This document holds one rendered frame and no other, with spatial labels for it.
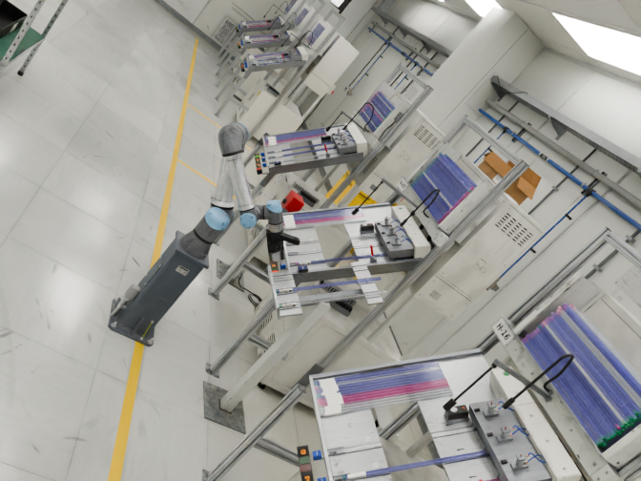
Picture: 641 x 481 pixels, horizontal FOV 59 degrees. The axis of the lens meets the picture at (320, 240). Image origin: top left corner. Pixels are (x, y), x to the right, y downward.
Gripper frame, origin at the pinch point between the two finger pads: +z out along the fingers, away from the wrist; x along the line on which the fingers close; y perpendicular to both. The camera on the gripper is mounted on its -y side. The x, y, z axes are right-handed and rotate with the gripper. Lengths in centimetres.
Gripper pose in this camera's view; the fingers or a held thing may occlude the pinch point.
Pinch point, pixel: (282, 262)
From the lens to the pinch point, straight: 300.4
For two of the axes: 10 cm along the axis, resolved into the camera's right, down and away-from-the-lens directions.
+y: -9.9, 1.0, -1.2
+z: 0.3, 8.7, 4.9
